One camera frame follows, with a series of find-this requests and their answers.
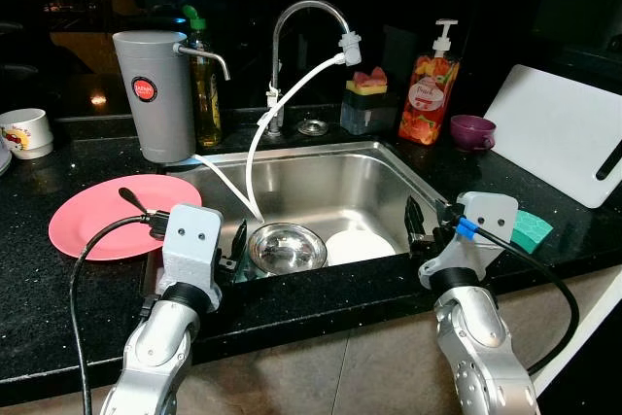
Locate grey water filter canister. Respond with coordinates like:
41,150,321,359
112,30,232,165

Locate beige cabinet front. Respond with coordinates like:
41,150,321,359
0,264,622,415

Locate white flexible hose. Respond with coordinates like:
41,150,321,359
191,53,348,225

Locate red and yellow sponge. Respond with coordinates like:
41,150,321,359
345,67,390,97

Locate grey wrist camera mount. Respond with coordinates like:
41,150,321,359
158,204,224,290
418,191,520,290

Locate pink round plate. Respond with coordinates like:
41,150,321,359
49,174,203,262

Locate white printed mug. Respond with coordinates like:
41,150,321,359
0,108,54,160

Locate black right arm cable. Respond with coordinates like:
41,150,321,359
457,221,581,377

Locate orange dish soap pump bottle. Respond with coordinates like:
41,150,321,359
398,19,462,147

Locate stainless steel sink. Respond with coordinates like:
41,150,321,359
165,140,453,285

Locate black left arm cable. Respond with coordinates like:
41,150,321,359
68,213,171,415

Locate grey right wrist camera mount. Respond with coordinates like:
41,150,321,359
418,191,520,290

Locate white faucet diverter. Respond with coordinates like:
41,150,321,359
337,32,363,66

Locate white cutting board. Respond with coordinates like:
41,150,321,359
483,65,622,209

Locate steel bowl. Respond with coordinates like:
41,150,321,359
248,223,328,276

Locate white bowl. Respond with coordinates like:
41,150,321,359
324,229,397,267

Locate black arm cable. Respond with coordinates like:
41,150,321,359
457,221,581,377
68,213,171,415

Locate green capped oil bottle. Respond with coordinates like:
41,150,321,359
183,5,225,149

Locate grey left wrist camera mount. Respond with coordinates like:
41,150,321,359
158,204,224,290

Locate purple cup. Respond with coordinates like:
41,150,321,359
449,114,498,152

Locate dark sponge holder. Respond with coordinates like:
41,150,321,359
340,92,397,136

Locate teal plate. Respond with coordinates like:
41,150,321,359
231,258,256,283

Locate teal sponge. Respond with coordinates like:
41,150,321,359
507,209,554,253

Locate round steel drain cap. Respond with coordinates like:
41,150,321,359
296,119,329,136

